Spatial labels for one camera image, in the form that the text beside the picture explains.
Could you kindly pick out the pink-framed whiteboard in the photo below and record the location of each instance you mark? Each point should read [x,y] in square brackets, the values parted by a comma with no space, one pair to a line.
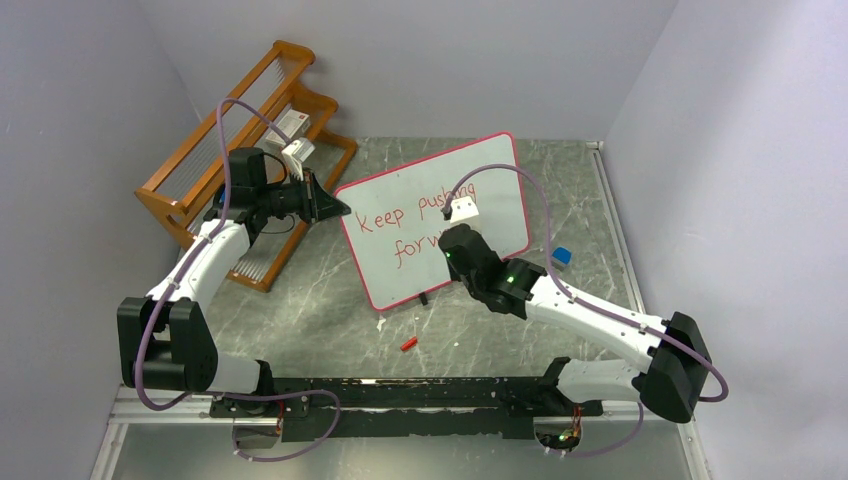
[396,219]

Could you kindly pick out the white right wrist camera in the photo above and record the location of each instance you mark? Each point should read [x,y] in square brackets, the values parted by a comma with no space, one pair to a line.
[463,210]

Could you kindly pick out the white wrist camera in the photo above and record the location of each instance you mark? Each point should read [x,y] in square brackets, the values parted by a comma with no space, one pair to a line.
[463,210]
[296,152]

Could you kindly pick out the red marker cap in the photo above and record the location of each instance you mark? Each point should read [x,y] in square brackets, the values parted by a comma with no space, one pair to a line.
[409,344]

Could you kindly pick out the white red box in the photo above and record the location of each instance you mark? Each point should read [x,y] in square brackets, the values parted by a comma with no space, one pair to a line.
[293,123]

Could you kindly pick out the orange wooden rack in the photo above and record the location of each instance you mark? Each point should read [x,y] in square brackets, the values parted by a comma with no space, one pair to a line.
[181,191]

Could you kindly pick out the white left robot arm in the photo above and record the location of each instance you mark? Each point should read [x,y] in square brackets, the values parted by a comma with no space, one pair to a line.
[164,340]

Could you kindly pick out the blue eraser block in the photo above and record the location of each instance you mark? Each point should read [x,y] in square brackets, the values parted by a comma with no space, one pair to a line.
[561,258]

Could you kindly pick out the aluminium frame rail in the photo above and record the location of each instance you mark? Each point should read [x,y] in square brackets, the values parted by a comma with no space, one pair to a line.
[695,457]

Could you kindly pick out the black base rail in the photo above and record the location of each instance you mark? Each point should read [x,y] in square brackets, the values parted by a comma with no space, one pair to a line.
[382,408]

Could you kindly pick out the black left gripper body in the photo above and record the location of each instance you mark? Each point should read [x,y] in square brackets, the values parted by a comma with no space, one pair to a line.
[299,195]

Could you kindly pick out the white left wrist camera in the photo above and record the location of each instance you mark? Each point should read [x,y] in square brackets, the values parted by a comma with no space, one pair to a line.
[296,152]

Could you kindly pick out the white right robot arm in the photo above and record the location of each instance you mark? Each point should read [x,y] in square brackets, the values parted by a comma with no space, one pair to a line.
[661,363]

